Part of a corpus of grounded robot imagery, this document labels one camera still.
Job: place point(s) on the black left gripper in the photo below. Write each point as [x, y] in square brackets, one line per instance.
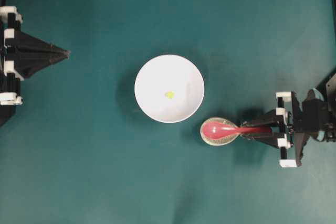
[19, 66]

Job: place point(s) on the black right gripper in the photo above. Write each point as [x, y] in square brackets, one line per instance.
[296, 122]

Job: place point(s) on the white round bowl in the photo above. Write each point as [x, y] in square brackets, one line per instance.
[169, 73]

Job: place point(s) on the speckled small spoon rest dish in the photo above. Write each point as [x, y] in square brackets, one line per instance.
[221, 141]

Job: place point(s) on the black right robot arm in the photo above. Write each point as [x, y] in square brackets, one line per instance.
[327, 89]

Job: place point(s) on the red ceramic spoon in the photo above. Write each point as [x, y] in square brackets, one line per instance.
[216, 130]

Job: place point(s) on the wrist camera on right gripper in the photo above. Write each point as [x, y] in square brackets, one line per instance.
[313, 106]

